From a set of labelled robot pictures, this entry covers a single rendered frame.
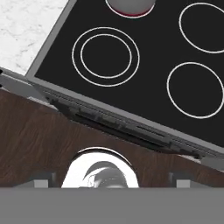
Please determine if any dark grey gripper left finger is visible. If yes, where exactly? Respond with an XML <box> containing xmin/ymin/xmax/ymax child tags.
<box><xmin>17</xmin><ymin>171</ymin><xmax>57</xmax><ymax>189</ymax></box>

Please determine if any black glass stove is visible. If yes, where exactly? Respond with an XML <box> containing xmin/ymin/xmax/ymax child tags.
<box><xmin>25</xmin><ymin>0</ymin><xmax>224</xmax><ymax>161</ymax></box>

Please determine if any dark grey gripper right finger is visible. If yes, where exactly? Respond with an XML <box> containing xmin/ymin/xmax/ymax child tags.
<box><xmin>168</xmin><ymin>171</ymin><xmax>207</xmax><ymax>189</ymax></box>

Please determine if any grey cupboard run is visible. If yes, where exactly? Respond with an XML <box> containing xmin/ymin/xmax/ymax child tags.
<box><xmin>0</xmin><ymin>66</ymin><xmax>59</xmax><ymax>111</ymax></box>
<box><xmin>178</xmin><ymin>153</ymin><xmax>224</xmax><ymax>173</ymax></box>

